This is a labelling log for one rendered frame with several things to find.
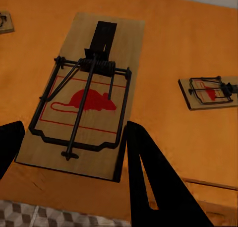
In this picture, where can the mousetrap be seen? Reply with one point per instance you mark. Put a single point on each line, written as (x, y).
(203, 93)
(80, 123)
(6, 25)

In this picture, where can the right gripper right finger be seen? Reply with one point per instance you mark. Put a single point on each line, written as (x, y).
(177, 207)

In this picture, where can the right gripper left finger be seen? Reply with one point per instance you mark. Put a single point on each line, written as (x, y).
(11, 137)

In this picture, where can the cabinet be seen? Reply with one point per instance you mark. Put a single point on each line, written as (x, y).
(182, 39)

